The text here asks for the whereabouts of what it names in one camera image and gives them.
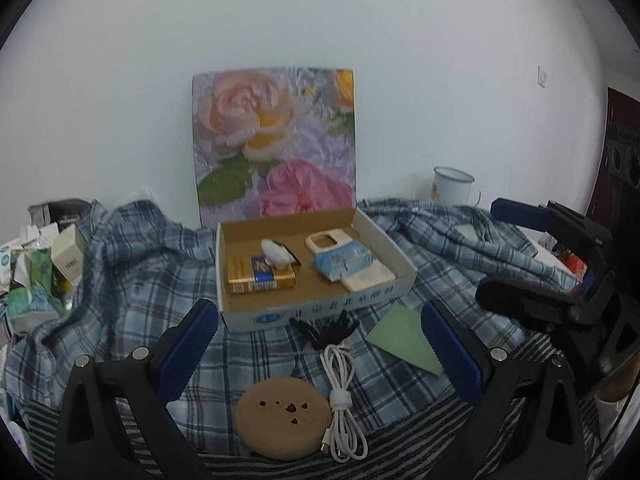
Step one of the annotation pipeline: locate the gold and blue pack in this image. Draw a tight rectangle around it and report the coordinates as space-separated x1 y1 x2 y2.
225 255 297 295

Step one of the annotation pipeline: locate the white enamel mug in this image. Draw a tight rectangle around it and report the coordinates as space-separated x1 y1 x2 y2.
430 166 482 207

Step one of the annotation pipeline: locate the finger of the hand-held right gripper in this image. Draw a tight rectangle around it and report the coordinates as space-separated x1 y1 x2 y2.
490 198 614 271
475 275 584 332

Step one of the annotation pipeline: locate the cardboard box with floral lid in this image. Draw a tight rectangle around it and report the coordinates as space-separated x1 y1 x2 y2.
191 66 419 333

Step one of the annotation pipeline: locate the small cream carton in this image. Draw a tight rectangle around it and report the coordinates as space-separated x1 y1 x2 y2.
51 225 87 281

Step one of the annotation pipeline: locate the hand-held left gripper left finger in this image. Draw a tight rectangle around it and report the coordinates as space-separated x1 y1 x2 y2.
54 298 219 480

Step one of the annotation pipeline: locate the blue tissue packet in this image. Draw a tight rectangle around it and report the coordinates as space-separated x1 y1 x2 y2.
312 241 375 283

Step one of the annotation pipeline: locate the person's right forearm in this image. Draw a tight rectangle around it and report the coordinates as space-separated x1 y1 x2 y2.
594 357 640 466

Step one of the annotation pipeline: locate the green paper card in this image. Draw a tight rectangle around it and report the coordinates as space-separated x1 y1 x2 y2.
366 301 445 377

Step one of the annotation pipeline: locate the dark brown door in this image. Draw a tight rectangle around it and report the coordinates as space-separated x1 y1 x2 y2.
587 86 640 241

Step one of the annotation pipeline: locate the tan round pad with holes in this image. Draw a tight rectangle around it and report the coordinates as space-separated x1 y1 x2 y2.
235 377 333 461

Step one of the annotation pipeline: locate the green tissue box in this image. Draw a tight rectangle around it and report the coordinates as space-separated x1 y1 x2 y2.
6 247 66 333

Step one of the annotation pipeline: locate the blue plaid shirt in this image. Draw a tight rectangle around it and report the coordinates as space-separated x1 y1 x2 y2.
0 199 591 441

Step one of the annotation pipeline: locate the grey storage bag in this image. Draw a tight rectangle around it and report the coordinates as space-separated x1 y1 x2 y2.
27 199 91 226

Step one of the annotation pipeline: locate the black hair claw clip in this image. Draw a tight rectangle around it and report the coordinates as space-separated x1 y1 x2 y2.
290 310 360 351

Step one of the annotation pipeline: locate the cream phone case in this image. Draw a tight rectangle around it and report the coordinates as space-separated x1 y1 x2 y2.
305 230 396 292

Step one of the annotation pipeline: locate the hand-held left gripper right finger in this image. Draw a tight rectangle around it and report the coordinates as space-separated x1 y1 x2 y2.
421 300 587 480

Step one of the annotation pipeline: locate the white charging cable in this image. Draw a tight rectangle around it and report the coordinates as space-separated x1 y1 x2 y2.
320 342 370 462

